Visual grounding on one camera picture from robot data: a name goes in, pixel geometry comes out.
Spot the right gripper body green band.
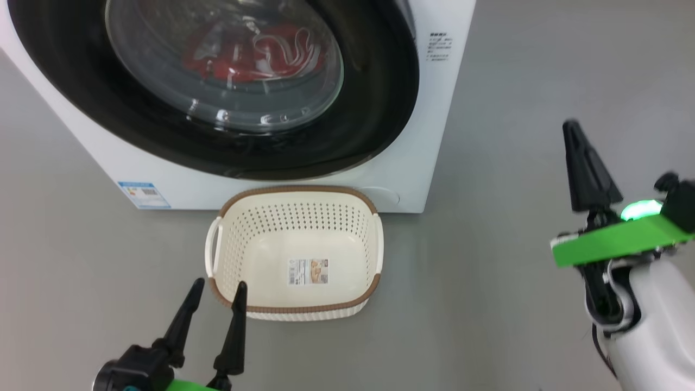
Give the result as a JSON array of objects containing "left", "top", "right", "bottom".
[{"left": 551, "top": 209, "right": 695, "bottom": 268}]

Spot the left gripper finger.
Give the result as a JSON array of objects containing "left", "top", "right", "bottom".
[
  {"left": 153, "top": 278, "right": 205, "bottom": 368},
  {"left": 213, "top": 281, "right": 248, "bottom": 376}
]

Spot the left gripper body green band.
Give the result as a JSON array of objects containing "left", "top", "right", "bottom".
[{"left": 163, "top": 375, "right": 234, "bottom": 391}]

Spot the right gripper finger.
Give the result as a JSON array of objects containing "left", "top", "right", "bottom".
[{"left": 563, "top": 121, "right": 623, "bottom": 212}]

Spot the round glass washing machine door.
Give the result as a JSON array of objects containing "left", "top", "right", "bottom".
[{"left": 8, "top": 0, "right": 421, "bottom": 181}]

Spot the red garment striped white trim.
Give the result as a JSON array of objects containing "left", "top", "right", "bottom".
[{"left": 252, "top": 24, "right": 326, "bottom": 81}]

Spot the cream laundry basket brown rim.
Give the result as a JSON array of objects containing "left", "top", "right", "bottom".
[{"left": 205, "top": 185, "right": 384, "bottom": 321}]

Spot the paper basket label sticker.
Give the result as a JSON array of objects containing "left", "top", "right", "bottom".
[{"left": 287, "top": 258, "right": 330, "bottom": 286}]

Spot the white front-load washing machine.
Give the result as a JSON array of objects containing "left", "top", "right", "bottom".
[{"left": 0, "top": 0, "right": 477, "bottom": 213}]

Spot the blue energy label sticker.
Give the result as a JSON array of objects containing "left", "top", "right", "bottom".
[{"left": 118, "top": 181, "right": 171, "bottom": 209}]

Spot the round white filter cover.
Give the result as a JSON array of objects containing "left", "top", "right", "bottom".
[{"left": 356, "top": 187, "right": 400, "bottom": 210}]

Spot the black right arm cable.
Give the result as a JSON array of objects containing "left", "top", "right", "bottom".
[{"left": 584, "top": 265, "right": 639, "bottom": 375}]

